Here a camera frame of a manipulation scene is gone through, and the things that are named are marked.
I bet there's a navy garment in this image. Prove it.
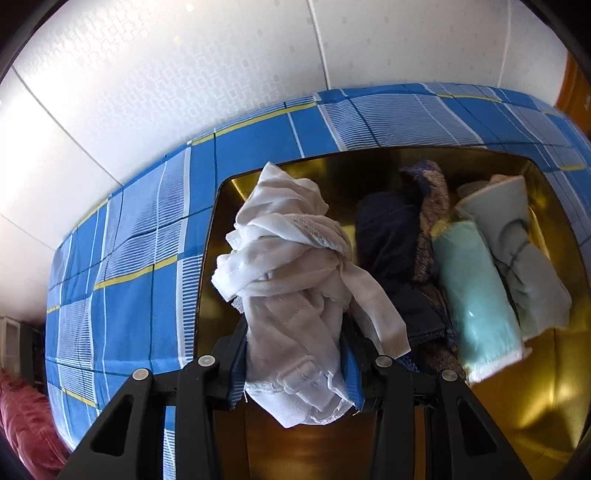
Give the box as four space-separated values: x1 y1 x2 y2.
355 187 458 370

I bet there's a white garment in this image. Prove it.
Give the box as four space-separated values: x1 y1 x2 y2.
211 161 411 429

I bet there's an orange wooden furniture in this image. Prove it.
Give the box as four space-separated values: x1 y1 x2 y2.
554 51 591 121

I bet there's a blue plaid bedsheet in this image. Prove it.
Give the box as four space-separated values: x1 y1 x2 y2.
44 82 591 480

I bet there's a red cushion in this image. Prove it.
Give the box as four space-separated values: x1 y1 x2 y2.
0 367 70 474

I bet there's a gold metal tray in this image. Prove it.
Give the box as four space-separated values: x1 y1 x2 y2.
196 147 591 480

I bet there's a mint green garment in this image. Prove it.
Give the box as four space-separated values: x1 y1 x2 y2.
431 219 532 384

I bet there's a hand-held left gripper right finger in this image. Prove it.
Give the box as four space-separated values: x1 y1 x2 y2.
339 318 536 480

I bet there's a cream garment with grey trim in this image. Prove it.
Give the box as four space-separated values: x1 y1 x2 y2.
455 174 573 342

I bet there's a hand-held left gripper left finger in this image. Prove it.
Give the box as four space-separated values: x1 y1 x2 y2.
55 318 250 480

